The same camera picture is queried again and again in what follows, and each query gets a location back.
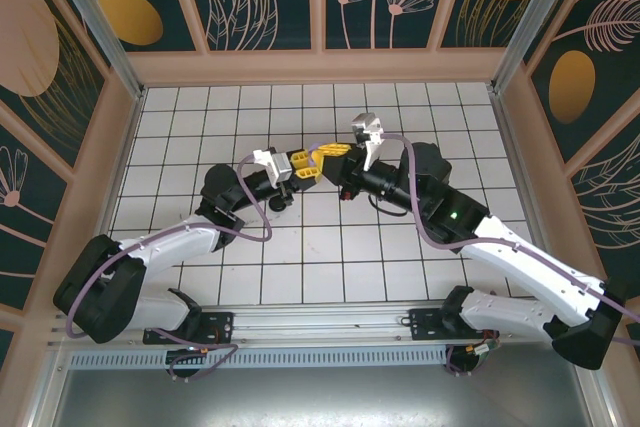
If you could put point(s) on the black earbud charging case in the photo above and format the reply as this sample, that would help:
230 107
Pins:
276 206

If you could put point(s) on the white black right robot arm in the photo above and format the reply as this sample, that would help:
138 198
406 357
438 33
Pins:
520 262

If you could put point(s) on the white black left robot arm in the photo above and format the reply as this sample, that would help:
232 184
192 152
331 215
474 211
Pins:
170 247

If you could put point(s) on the grey metal sheet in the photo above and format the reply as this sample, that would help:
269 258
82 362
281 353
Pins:
320 397

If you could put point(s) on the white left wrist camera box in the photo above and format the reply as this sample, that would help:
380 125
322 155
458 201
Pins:
274 166

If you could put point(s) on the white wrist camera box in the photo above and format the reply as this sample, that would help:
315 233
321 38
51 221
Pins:
369 134
274 166

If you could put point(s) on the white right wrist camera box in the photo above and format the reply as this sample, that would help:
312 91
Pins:
369 134

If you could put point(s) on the aluminium side rail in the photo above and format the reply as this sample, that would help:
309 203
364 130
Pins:
520 147

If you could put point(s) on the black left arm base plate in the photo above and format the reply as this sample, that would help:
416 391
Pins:
215 324

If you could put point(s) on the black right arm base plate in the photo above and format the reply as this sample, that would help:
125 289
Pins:
430 324

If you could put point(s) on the aluminium mounting rail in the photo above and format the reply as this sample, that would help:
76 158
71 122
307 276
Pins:
320 322

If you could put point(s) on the aluminium frame post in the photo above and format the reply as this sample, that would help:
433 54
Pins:
535 17
95 22

